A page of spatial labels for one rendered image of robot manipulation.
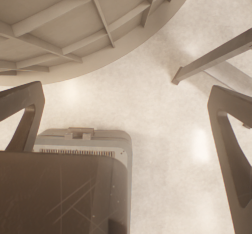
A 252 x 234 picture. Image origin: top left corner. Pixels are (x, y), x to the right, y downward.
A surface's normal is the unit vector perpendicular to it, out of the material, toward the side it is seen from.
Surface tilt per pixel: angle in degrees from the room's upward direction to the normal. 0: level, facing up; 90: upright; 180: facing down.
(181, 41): 0
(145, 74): 0
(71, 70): 0
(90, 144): 45
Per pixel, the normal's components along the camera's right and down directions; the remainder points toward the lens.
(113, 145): 0.01, -0.61
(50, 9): 0.00, 0.13
